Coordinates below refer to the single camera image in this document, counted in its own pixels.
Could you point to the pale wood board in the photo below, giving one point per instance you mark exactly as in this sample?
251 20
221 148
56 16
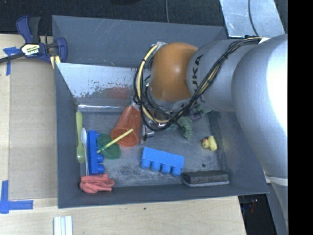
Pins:
31 131

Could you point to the grey metal bin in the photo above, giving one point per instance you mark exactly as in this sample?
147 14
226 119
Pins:
102 40

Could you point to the blue studded toy block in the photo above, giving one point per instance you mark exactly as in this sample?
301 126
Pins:
93 150
161 158

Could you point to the black and grey eraser block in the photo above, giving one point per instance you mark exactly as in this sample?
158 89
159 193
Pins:
205 178

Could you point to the orange plastic cup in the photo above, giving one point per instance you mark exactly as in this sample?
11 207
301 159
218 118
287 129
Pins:
127 124

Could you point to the white plastic spoon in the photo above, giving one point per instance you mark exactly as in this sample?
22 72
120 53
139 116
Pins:
84 137

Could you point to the purple toy grapes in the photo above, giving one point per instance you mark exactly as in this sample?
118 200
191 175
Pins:
195 116

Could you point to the green plastic lid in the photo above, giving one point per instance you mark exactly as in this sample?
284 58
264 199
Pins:
111 152

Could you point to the yellow-green straw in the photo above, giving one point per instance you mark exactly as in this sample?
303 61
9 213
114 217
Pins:
119 138

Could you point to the yellow rubber duck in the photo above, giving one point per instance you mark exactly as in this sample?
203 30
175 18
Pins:
210 143

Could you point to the light green plastic spoon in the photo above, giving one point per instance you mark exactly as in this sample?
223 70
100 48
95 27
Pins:
79 133

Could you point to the green leafy toy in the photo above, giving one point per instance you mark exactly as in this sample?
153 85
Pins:
187 127

